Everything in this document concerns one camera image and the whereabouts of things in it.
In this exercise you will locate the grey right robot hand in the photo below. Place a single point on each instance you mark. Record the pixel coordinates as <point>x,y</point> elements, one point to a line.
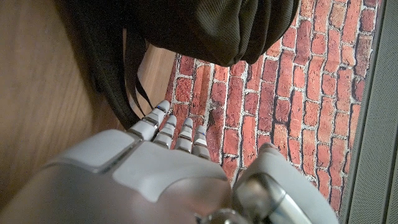
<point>149,174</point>

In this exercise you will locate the black backpack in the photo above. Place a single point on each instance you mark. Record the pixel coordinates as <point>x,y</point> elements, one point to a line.
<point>202,25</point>

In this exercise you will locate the brick print backdrop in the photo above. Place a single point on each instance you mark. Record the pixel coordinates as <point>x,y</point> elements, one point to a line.
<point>295,93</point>

